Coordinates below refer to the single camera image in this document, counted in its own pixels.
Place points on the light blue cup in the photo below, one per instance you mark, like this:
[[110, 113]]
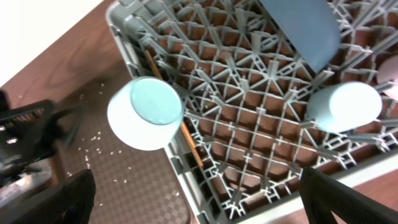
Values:
[[339, 108]]

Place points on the brown serving tray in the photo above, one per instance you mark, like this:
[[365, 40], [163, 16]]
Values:
[[132, 186]]

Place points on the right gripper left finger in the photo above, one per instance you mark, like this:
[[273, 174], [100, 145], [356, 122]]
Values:
[[71, 201]]

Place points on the pink white cup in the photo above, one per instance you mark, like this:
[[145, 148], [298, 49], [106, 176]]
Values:
[[388, 72]]

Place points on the long wooden chopstick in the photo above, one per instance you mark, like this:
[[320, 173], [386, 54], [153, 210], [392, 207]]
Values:
[[183, 126]]

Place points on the dark blue plate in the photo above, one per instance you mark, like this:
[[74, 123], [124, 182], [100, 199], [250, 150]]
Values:
[[311, 27]]

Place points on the light blue rice bowl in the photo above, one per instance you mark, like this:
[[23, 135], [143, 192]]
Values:
[[145, 113]]

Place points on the grey dishwasher rack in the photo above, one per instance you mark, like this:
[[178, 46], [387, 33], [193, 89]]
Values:
[[245, 89]]

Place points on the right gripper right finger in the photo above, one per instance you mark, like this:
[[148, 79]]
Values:
[[324, 198]]

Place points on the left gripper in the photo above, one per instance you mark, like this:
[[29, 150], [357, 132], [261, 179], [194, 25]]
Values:
[[28, 133]]

